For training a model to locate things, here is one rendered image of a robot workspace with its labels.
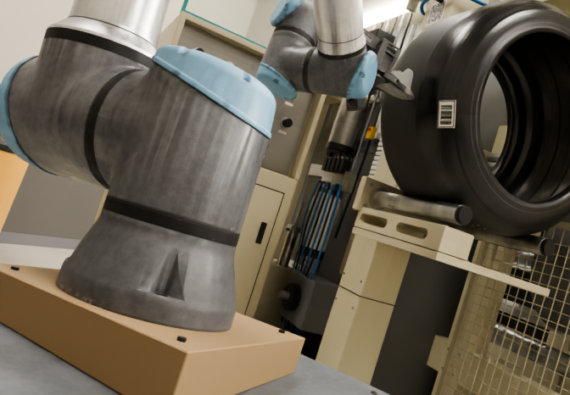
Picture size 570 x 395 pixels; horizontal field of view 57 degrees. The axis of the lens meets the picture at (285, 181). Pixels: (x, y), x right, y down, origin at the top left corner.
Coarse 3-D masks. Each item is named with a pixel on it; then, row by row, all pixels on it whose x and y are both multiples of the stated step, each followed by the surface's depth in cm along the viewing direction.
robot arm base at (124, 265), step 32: (96, 224) 54; (128, 224) 51; (160, 224) 51; (192, 224) 51; (96, 256) 50; (128, 256) 49; (160, 256) 50; (192, 256) 51; (224, 256) 54; (64, 288) 50; (96, 288) 48; (128, 288) 48; (160, 288) 50; (192, 288) 50; (224, 288) 54; (160, 320) 48; (192, 320) 50; (224, 320) 53
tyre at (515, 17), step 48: (528, 0) 124; (432, 48) 123; (480, 48) 115; (528, 48) 148; (384, 96) 135; (432, 96) 117; (480, 96) 115; (528, 96) 156; (384, 144) 135; (432, 144) 118; (480, 144) 116; (528, 144) 157; (432, 192) 126; (480, 192) 118; (528, 192) 150
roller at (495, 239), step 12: (456, 228) 154; (480, 240) 147; (492, 240) 142; (504, 240) 138; (516, 240) 134; (528, 240) 131; (540, 240) 128; (552, 240) 128; (528, 252) 132; (540, 252) 128; (552, 252) 128
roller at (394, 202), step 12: (384, 192) 144; (384, 204) 142; (396, 204) 137; (408, 204) 132; (420, 204) 128; (432, 204) 124; (444, 204) 121; (456, 204) 118; (432, 216) 124; (444, 216) 120; (456, 216) 116; (468, 216) 117
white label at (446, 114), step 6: (444, 102) 114; (450, 102) 113; (444, 108) 114; (450, 108) 114; (438, 114) 116; (444, 114) 115; (450, 114) 114; (438, 120) 116; (444, 120) 115; (450, 120) 114; (438, 126) 116; (444, 126) 115; (450, 126) 114
